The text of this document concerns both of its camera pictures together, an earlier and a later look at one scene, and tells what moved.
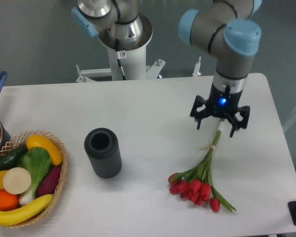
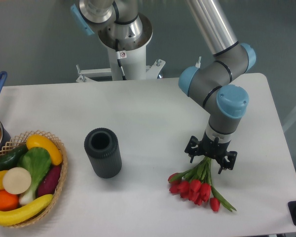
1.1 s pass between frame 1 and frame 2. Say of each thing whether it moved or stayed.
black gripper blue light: moved
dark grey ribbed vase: stayed
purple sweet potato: stayed
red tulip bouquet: stayed
